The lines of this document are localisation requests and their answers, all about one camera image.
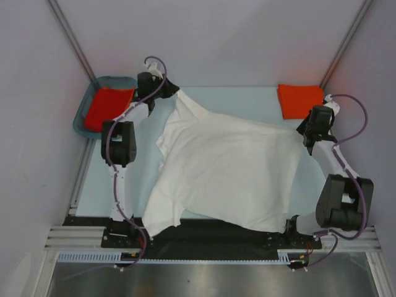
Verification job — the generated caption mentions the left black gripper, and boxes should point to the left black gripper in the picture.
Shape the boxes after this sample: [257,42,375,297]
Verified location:
[148,73,179,99]

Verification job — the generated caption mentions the white printed t shirt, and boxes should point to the white printed t shirt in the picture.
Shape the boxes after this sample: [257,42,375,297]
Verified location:
[142,91,303,236]

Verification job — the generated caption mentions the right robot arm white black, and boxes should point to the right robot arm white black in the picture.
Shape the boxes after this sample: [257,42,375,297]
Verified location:
[285,105,374,248]

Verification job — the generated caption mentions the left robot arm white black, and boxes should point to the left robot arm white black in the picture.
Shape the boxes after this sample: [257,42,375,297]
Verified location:
[101,71,179,222]

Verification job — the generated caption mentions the folded orange t shirt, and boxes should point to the folded orange t shirt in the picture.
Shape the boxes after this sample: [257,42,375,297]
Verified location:
[277,84,324,119]

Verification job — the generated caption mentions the teal plastic basket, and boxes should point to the teal plastic basket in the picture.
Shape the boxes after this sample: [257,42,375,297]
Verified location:
[72,76,137,140]

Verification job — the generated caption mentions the orange t shirt in basket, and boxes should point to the orange t shirt in basket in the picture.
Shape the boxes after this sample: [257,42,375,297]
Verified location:
[103,88,136,110]

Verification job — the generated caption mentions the red t shirt in basket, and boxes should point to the red t shirt in basket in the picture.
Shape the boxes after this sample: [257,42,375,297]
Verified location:
[84,88,125,132]

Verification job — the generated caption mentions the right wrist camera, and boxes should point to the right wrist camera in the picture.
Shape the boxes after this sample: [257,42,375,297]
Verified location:
[323,94,340,115]

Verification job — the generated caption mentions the aluminium front rail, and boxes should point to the aluminium front rail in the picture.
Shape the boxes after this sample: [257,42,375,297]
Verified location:
[45,226,382,252]

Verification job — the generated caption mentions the right aluminium corner post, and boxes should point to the right aluminium corner post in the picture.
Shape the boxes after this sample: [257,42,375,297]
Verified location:
[319,0,375,89]

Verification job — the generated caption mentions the aluminium corner post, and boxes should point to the aluminium corner post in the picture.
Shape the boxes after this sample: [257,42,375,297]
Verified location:
[45,0,96,82]
[319,0,375,89]

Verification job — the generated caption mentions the left aluminium corner post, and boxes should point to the left aluminium corner post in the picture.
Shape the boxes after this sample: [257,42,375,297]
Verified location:
[45,0,96,82]

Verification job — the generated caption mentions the slotted grey cable duct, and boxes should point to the slotted grey cable duct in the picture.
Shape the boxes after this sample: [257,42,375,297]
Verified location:
[58,251,307,265]

